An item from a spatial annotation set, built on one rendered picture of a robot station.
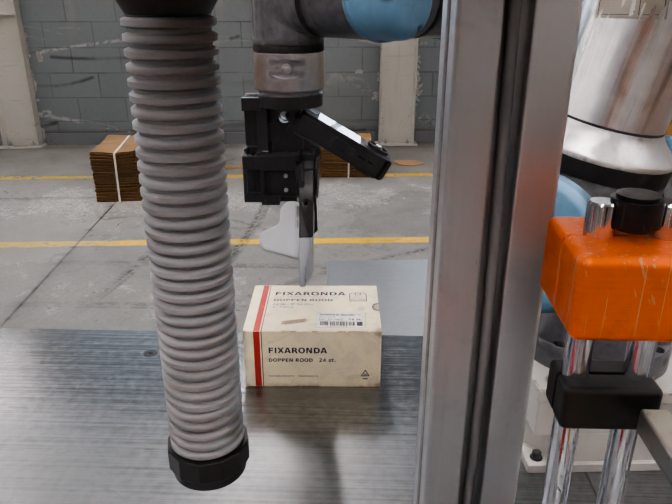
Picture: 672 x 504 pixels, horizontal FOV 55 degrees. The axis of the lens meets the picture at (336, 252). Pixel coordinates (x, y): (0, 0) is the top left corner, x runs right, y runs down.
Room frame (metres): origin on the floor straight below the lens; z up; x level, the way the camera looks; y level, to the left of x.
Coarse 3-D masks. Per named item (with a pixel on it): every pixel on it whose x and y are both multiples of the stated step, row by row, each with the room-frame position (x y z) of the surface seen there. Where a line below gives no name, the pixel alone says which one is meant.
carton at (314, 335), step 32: (256, 288) 0.76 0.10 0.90; (288, 288) 0.76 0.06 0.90; (320, 288) 0.76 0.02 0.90; (352, 288) 0.76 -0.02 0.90; (256, 320) 0.68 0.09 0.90; (288, 320) 0.68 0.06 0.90; (320, 320) 0.68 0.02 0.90; (352, 320) 0.68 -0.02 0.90; (256, 352) 0.65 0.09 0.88; (288, 352) 0.65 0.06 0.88; (320, 352) 0.65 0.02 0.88; (352, 352) 0.65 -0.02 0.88; (256, 384) 0.65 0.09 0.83; (288, 384) 0.65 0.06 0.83; (320, 384) 0.65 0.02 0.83; (352, 384) 0.65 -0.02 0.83
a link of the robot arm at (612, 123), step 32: (608, 0) 0.45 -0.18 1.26; (640, 0) 0.44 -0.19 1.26; (608, 32) 0.45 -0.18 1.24; (640, 32) 0.44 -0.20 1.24; (576, 64) 0.46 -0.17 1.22; (608, 64) 0.44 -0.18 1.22; (640, 64) 0.44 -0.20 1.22; (576, 96) 0.46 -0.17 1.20; (608, 96) 0.44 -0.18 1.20; (640, 96) 0.44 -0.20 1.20; (576, 128) 0.45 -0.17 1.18; (608, 128) 0.44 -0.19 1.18; (640, 128) 0.44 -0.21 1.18; (576, 160) 0.44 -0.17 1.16; (608, 160) 0.43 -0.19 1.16; (640, 160) 0.43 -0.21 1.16; (576, 192) 0.42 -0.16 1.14; (608, 192) 0.43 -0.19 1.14
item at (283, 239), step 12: (288, 204) 0.67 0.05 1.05; (288, 216) 0.66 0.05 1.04; (276, 228) 0.66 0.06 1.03; (288, 228) 0.66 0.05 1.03; (264, 240) 0.65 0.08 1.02; (276, 240) 0.65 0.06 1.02; (288, 240) 0.65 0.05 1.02; (300, 240) 0.64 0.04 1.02; (312, 240) 0.64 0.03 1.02; (276, 252) 0.64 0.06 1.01; (288, 252) 0.64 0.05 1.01; (300, 252) 0.64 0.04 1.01; (312, 252) 0.64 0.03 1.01; (300, 264) 0.64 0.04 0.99; (312, 264) 0.64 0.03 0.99; (300, 276) 0.63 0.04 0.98
